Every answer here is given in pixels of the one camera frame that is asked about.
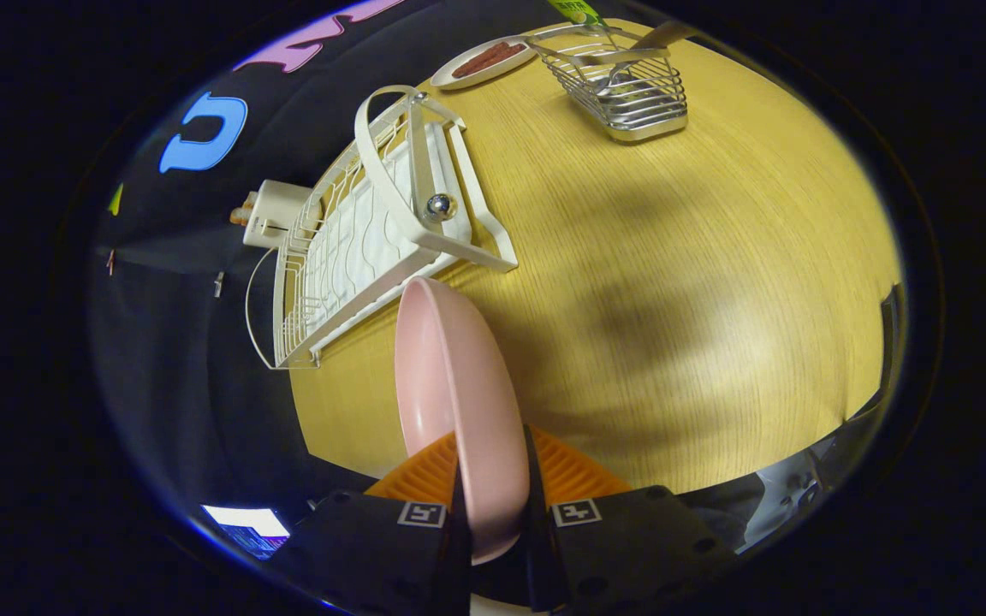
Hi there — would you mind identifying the lit screen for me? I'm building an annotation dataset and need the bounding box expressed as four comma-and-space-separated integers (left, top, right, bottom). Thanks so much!
202, 505, 290, 561

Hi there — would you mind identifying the white toaster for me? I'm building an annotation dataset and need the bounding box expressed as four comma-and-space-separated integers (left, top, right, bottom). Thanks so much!
241, 180, 323, 251

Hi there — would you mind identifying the green drink bottle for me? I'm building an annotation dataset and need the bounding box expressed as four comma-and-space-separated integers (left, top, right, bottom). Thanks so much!
544, 0, 607, 27

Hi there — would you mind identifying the white round serving plate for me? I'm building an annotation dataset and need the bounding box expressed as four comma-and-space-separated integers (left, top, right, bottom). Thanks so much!
430, 36, 538, 91

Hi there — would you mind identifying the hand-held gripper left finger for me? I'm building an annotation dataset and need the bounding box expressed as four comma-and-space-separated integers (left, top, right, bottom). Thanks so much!
275, 430, 472, 616

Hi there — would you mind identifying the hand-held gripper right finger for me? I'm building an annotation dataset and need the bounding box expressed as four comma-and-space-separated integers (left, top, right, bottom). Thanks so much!
520, 423, 740, 613

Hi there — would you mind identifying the white wire dish rack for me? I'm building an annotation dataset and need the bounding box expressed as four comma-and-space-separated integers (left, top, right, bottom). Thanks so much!
245, 84, 520, 371

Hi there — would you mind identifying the silver wire basket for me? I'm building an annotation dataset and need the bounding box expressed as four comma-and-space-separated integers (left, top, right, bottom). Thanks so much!
527, 24, 689, 143

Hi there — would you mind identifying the pink plate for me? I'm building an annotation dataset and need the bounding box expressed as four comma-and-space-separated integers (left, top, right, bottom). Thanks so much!
395, 276, 532, 566

